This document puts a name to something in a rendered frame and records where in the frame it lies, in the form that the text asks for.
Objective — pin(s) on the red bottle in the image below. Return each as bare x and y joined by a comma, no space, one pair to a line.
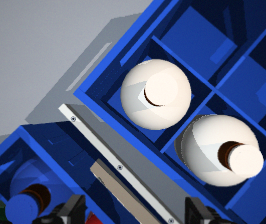
92,219

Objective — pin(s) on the blue plastic crate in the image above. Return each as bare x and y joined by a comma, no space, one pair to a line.
76,161
208,40

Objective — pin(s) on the blue labelled bottle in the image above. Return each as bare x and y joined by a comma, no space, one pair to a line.
44,190

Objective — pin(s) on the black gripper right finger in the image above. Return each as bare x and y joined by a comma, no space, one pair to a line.
197,213

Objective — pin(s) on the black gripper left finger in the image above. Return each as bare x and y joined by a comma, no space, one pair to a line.
71,212

